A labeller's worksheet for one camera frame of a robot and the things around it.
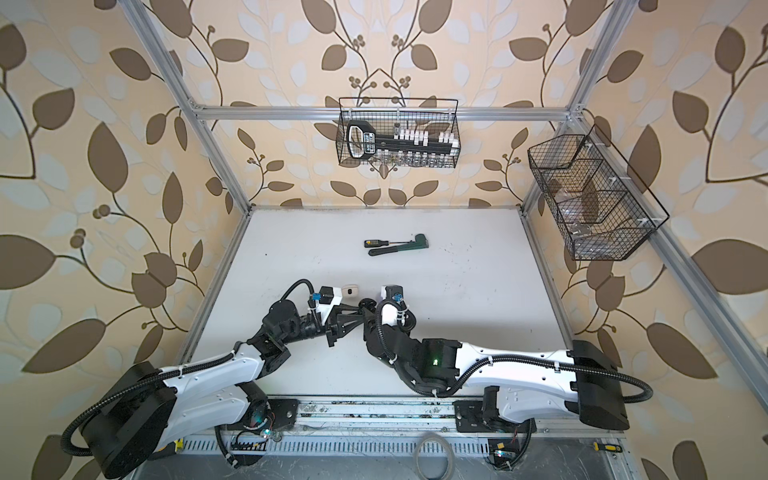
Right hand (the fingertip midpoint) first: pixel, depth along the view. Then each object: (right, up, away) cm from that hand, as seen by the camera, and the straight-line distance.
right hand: (372, 314), depth 71 cm
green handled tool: (+14, +17, +39) cm, 45 cm away
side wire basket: (+57, +25, +2) cm, 63 cm away
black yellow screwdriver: (-1, +16, +37) cm, 41 cm away
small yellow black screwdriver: (+56, -31, -2) cm, 64 cm away
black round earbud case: (-1, 0, 0) cm, 1 cm away
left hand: (-2, 0, +1) cm, 2 cm away
